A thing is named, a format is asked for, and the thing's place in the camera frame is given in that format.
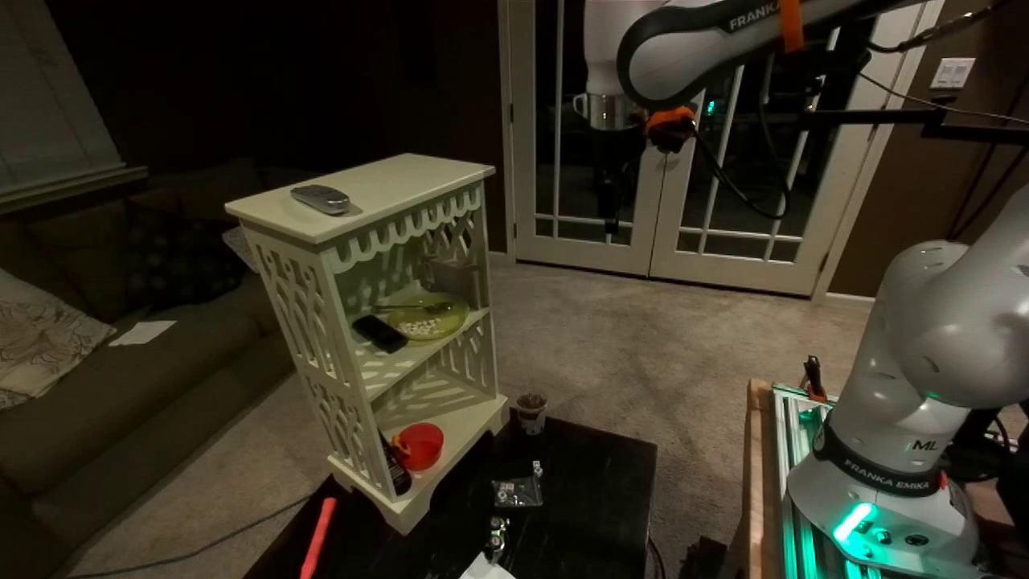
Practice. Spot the orange bowl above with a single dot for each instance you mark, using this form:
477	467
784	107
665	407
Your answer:
419	445

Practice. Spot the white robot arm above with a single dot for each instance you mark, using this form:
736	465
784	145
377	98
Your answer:
951	322

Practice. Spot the cream lattice shelf cupboard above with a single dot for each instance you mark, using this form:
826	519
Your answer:
417	228

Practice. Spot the green plate on shelf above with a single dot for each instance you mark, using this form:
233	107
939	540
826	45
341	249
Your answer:
422	317

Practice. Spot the dark cup on table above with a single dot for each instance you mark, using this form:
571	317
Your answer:
532	412

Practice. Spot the black phone on shelf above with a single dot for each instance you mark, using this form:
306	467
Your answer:
377	334

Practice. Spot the small clear packet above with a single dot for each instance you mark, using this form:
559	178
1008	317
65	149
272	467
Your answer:
518	494

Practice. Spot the grey remote control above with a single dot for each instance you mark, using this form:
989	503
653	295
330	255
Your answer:
324	201

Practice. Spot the black coffee table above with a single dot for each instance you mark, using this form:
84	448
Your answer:
589	526

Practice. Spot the white french door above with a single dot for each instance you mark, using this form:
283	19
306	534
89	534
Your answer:
695	139

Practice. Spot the white paper on table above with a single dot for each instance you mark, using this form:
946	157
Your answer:
484	569

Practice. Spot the red marker stick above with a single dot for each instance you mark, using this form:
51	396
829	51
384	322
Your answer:
317	543

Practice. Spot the white paper on sofa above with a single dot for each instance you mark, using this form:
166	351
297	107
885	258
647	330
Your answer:
143	334

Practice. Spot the dark brown sofa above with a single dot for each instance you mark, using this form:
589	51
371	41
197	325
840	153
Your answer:
128	416

